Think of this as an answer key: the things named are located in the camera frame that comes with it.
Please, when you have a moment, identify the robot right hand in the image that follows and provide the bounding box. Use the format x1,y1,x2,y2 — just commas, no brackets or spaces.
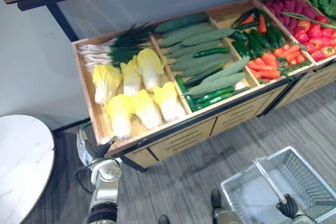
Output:
275,194,302,219

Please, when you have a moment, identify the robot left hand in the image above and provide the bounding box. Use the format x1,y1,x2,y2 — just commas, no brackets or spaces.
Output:
77,126,118,168

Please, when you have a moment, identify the grey wire shopping basket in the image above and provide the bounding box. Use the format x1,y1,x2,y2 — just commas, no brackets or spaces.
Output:
220,145,336,224

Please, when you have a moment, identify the yellow napa cabbage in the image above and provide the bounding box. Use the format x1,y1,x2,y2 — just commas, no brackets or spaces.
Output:
152,81,186,123
92,63,123,105
120,55,144,97
132,89,163,130
136,48,167,92
104,94,137,140

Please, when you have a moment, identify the robot right foot dark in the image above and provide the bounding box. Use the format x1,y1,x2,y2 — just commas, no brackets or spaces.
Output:
211,189,222,209

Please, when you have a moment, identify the round white marble table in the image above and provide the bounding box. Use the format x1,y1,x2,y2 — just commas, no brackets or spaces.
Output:
0,114,56,224

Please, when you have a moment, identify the wooden produce display stand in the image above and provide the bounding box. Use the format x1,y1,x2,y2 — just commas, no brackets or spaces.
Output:
258,0,336,116
72,0,320,174

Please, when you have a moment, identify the green onion bunch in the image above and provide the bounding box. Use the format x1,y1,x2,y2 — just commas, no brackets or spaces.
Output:
77,23,158,69

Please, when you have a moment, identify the orange tomato with green star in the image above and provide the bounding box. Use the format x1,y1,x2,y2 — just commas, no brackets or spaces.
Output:
320,45,336,58

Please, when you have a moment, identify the pale pink orange tomato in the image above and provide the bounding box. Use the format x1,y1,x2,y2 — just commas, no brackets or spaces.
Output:
297,20,311,32

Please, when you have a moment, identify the long thin dark cucumber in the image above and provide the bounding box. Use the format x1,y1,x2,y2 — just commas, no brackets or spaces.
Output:
230,8,257,28
236,21,259,30

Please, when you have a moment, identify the long green stalk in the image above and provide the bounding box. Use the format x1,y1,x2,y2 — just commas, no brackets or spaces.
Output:
282,12,336,28

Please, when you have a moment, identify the leafy green stalks bunch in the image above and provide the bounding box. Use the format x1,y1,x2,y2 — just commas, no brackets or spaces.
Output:
307,0,336,22

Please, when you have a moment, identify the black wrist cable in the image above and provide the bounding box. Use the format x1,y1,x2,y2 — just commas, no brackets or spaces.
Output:
74,167,93,194

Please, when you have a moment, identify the black metal shelf frame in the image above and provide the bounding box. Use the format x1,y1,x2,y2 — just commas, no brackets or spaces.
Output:
17,0,270,42

